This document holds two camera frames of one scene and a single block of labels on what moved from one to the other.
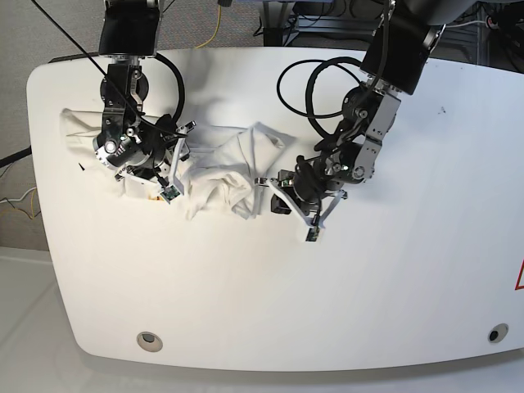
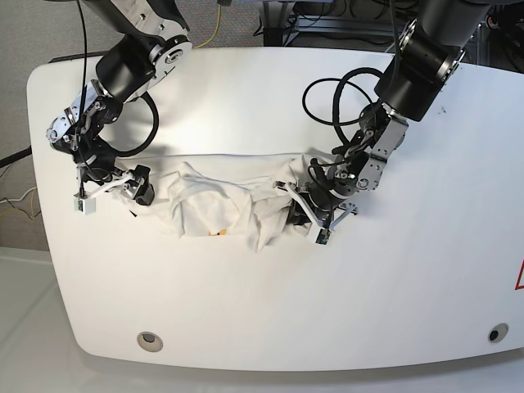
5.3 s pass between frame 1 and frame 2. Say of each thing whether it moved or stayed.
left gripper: moved
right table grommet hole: stayed
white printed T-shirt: moved
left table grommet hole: stayed
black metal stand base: stayed
